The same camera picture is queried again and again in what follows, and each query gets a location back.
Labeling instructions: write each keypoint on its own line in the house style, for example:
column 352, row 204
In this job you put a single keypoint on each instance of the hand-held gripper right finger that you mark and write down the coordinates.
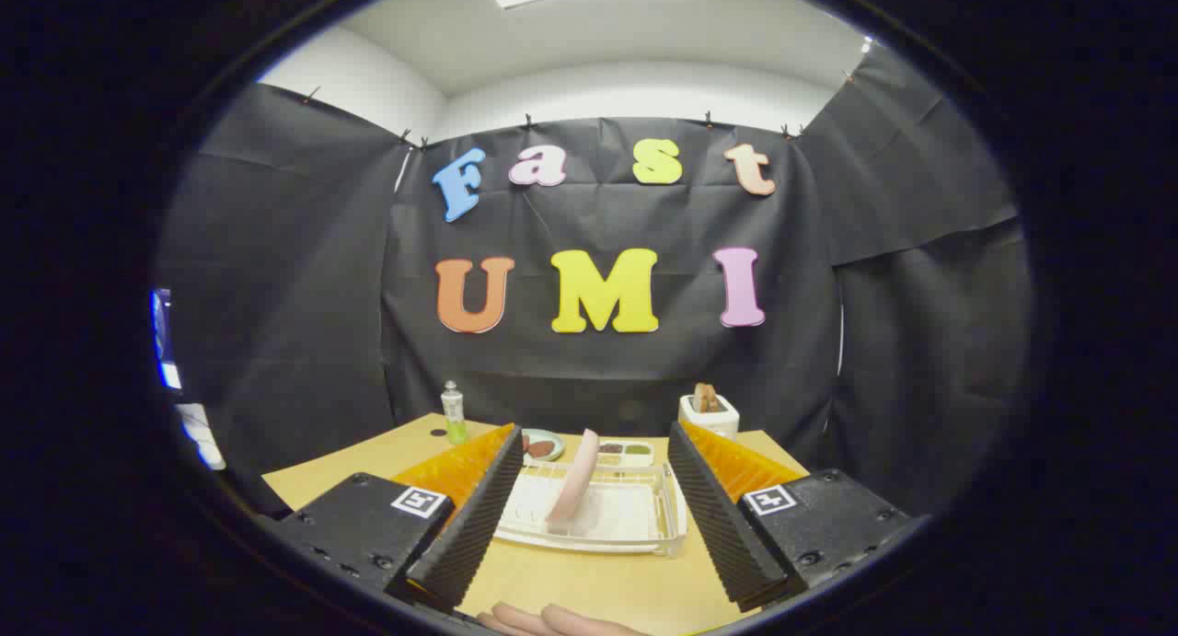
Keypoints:
column 718, row 526

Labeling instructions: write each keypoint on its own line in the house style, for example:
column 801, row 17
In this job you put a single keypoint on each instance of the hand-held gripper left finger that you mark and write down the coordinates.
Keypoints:
column 479, row 526

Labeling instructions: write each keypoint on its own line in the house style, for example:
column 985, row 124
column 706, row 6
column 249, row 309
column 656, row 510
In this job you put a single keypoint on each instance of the pink plate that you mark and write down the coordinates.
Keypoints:
column 575, row 484

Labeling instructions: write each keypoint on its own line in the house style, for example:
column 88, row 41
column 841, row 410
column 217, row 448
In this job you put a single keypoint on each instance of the pale blue food plate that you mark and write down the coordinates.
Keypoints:
column 553, row 436

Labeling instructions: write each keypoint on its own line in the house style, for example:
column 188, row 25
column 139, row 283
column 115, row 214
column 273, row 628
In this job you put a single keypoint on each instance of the brown sausage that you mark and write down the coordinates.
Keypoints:
column 541, row 449

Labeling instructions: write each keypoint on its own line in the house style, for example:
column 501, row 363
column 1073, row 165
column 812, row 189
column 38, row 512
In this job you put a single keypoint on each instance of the white toaster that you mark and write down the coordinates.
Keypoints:
column 713, row 422

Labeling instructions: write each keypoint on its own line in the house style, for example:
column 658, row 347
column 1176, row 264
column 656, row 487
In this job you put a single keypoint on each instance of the clear bottle with green liquid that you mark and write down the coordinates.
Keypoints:
column 454, row 420

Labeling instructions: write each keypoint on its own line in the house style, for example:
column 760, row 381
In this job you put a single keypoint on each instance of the white condiment tray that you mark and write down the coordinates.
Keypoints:
column 626, row 453

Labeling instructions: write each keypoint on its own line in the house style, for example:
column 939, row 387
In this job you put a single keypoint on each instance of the brown bread slice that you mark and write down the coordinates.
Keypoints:
column 707, row 398

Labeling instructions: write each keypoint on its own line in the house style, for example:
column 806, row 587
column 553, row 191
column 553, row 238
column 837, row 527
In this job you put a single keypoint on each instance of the black backdrop cloth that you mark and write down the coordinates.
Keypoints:
column 598, row 378

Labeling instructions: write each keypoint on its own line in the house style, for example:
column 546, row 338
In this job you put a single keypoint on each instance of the white paper sheet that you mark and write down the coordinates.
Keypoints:
column 200, row 433

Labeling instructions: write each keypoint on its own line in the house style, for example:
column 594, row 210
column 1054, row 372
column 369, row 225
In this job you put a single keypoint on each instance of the lit computer screen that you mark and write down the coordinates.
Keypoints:
column 164, row 341

